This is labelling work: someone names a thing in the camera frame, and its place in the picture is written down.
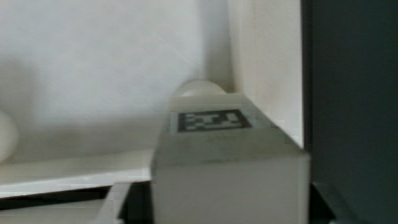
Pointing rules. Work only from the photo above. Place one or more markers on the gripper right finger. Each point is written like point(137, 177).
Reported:
point(329, 210)

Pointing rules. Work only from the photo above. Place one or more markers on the white square tabletop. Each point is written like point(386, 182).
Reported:
point(98, 55)

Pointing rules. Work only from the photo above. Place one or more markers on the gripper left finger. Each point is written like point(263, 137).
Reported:
point(127, 207)

